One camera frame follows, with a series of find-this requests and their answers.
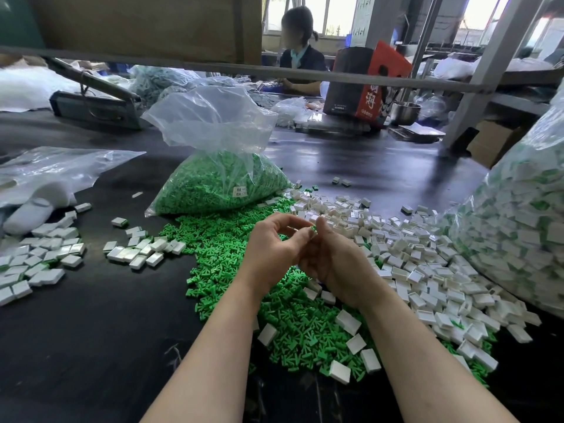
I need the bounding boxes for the person's left hand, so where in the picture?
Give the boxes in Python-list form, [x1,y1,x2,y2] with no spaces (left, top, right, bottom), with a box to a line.
[236,213,315,298]

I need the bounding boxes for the person's right hand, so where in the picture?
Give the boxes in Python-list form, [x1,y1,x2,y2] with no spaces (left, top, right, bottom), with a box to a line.
[300,216,394,312]

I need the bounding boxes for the pile of green parts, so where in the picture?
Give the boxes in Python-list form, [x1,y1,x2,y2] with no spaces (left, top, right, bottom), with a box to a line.
[159,196,495,386]

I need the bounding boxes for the pile of white plastic caps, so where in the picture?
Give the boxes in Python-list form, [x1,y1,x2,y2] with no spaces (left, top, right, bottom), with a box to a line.
[256,182,542,386]

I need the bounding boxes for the pile of assembled white pieces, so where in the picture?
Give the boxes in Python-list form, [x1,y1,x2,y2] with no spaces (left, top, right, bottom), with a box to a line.
[0,202,92,307]

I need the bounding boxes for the person's left forearm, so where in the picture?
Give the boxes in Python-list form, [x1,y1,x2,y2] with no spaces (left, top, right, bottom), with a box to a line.
[141,284,267,423]

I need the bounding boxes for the person's right forearm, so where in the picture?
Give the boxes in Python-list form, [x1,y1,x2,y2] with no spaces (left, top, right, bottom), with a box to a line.
[363,291,519,423]

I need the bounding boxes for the bag of green clips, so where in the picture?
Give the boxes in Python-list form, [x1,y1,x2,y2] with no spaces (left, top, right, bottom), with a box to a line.
[143,86,292,217]

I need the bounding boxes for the clear bag of pale parts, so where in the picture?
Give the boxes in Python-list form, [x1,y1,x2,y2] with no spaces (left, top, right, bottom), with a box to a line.
[129,66,266,108]

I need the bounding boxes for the large bag of white caps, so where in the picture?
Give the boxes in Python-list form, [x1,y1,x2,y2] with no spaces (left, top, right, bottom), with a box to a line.
[448,79,564,319]

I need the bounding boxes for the crumpled white plastic bag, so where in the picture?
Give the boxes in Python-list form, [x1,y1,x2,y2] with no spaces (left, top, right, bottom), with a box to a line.
[270,96,315,129]

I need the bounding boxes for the white paper sheets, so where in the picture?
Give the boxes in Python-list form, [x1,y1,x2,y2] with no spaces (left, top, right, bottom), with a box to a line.
[390,123,446,145]

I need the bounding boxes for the metal bowl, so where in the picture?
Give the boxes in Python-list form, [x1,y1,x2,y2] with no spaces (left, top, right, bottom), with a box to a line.
[391,103,421,127]

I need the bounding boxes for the black and red box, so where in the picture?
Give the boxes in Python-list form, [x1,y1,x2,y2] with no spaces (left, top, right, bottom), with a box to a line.
[323,42,412,127]

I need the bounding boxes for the cardboard box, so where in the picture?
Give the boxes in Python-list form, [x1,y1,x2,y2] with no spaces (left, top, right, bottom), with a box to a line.
[467,121,527,170]

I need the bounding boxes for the black table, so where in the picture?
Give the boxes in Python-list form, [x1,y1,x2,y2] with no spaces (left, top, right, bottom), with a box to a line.
[0,77,564,423]

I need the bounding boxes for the empty clear plastic bag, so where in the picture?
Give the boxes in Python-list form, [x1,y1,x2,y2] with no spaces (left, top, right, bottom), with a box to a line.
[0,146,146,236]

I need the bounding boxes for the white bags on shelf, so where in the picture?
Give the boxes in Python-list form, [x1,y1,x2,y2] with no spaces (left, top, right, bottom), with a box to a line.
[432,57,552,83]

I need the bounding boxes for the brown board panel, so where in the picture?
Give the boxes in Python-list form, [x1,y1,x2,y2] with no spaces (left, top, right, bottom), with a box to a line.
[0,0,264,62]

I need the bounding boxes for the white plastic sheet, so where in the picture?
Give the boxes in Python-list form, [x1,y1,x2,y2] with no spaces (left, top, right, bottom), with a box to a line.
[0,64,82,113]

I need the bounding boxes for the grey metal shelf frame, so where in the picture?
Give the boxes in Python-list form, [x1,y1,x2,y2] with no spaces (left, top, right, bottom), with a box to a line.
[0,0,564,153]

